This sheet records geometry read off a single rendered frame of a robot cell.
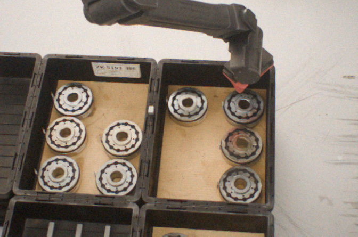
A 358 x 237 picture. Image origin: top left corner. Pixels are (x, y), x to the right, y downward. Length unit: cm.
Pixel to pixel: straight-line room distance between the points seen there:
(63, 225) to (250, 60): 60
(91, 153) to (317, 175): 60
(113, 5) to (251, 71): 42
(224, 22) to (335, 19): 79
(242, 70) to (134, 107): 43
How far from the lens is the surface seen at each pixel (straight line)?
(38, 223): 166
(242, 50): 143
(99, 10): 112
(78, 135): 170
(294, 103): 192
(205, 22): 131
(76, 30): 210
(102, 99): 178
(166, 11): 121
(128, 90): 179
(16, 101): 183
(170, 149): 169
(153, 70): 170
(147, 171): 155
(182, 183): 164
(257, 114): 170
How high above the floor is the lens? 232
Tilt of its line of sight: 58 degrees down
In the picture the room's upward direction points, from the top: 5 degrees counter-clockwise
